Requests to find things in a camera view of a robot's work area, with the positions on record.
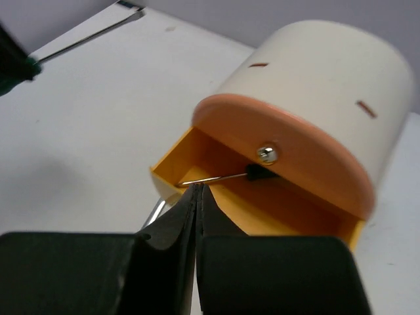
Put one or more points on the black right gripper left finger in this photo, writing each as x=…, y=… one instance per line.
x=148, y=272

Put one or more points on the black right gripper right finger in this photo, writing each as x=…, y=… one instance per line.
x=241, y=274

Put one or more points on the yellow drawer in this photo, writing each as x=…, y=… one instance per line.
x=262, y=207

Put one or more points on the large green screwdriver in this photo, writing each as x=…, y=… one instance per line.
x=252, y=172

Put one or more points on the orange top drawer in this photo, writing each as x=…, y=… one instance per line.
x=306, y=156

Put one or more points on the silver combination wrench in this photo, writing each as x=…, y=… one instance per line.
x=156, y=212

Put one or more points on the cream cylindrical drawer cabinet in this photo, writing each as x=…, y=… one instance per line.
x=351, y=84

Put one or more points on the left blue logo sticker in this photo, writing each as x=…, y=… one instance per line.
x=132, y=5

